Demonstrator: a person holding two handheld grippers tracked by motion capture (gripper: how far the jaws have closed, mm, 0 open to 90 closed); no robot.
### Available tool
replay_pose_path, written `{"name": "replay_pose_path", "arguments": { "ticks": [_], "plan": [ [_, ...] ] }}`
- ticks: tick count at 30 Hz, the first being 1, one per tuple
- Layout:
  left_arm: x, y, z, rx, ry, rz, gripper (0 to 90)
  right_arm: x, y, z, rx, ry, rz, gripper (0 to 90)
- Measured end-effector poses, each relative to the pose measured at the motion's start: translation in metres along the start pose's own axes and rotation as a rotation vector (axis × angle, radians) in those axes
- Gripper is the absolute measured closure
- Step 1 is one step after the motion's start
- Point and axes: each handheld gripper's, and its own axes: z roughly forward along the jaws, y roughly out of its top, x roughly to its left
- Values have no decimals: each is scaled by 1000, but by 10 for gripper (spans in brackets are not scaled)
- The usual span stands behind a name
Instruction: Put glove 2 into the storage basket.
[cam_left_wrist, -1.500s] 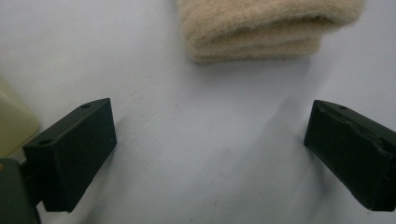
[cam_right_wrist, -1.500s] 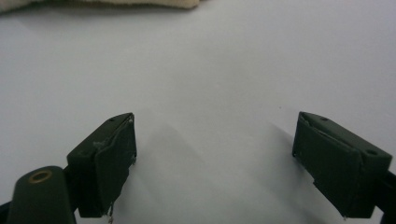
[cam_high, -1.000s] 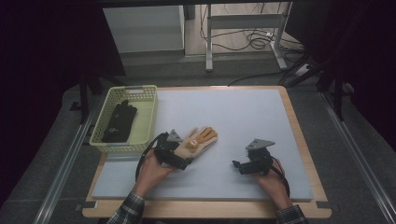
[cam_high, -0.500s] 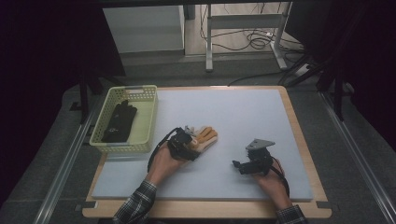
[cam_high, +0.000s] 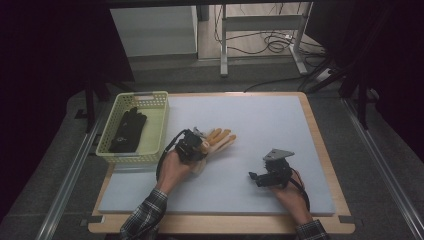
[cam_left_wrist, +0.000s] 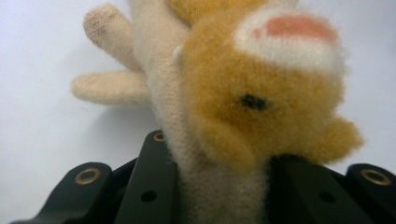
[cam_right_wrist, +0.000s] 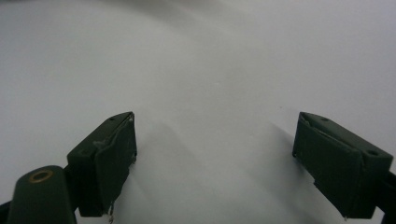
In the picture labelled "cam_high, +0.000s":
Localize white cabinet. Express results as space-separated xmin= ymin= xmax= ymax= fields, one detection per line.
xmin=109 ymin=5 xmax=199 ymax=58

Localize person's right hand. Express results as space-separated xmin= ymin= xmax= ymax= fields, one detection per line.
xmin=271 ymin=171 xmax=313 ymax=226

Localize dark curtain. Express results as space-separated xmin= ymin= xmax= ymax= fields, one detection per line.
xmin=306 ymin=0 xmax=424 ymax=164
xmin=0 ymin=0 xmax=134 ymax=221

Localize person's left hand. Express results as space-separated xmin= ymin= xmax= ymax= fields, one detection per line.
xmin=155 ymin=149 xmax=195 ymax=196

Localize black metal stand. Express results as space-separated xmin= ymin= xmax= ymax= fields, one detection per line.
xmin=339 ymin=66 xmax=378 ymax=129
xmin=84 ymin=78 xmax=134 ymax=133

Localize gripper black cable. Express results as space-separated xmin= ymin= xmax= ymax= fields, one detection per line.
xmin=288 ymin=168 xmax=312 ymax=213
xmin=155 ymin=129 xmax=188 ymax=183

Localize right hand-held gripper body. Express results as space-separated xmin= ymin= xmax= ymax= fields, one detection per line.
xmin=263 ymin=148 xmax=296 ymax=189

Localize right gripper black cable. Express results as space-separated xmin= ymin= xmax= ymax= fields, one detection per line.
xmin=288 ymin=168 xmax=312 ymax=213

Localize white power strip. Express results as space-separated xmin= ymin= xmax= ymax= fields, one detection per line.
xmin=314 ymin=68 xmax=334 ymax=83

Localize white metal desk frame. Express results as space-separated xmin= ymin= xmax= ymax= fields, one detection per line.
xmin=219 ymin=2 xmax=314 ymax=78

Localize long black floor cable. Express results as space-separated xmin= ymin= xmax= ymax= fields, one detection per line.
xmin=243 ymin=75 xmax=304 ymax=93

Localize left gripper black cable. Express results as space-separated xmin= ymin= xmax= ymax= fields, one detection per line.
xmin=155 ymin=129 xmax=188 ymax=183

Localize cream knit glove orange fingertips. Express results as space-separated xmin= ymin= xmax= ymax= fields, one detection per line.
xmin=191 ymin=134 xmax=236 ymax=175
xmin=199 ymin=127 xmax=238 ymax=151

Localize light blue foam mat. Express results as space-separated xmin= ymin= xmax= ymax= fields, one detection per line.
xmin=98 ymin=94 xmax=336 ymax=216

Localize pale green plastic basket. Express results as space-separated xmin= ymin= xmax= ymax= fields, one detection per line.
xmin=95 ymin=90 xmax=170 ymax=165

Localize tangled black floor cables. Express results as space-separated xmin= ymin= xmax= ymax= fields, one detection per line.
xmin=213 ymin=4 xmax=326 ymax=56

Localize aluminium rail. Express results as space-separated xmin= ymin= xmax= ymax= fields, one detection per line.
xmin=34 ymin=106 xmax=111 ymax=240
xmin=343 ymin=98 xmax=424 ymax=239

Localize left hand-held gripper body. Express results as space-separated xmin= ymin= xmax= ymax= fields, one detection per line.
xmin=175 ymin=127 xmax=208 ymax=164

